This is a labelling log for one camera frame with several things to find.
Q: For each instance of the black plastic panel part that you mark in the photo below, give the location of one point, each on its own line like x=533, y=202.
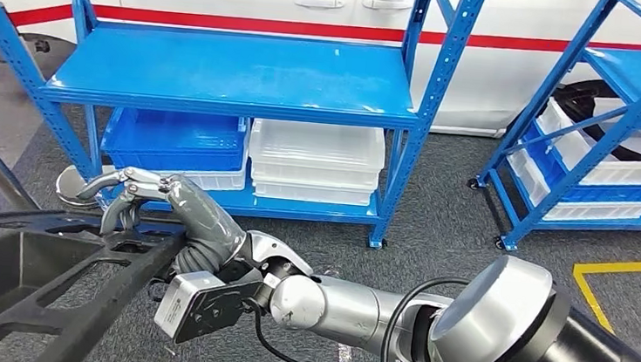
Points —
x=0, y=267

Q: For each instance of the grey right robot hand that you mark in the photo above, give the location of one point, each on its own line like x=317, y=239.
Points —
x=201, y=215

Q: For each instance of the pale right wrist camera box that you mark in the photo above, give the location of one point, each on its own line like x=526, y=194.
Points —
x=176, y=306

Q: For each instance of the black car trim part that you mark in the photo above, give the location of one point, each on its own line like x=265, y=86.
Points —
x=582, y=107

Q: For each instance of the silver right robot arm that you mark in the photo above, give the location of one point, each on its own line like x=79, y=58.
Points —
x=355, y=313

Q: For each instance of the blue plastic bin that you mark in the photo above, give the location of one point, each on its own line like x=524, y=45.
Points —
x=173, y=143
x=615, y=195

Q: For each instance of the translucent plastic bin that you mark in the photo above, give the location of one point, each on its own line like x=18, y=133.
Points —
x=313, y=195
x=315, y=177
x=318, y=144

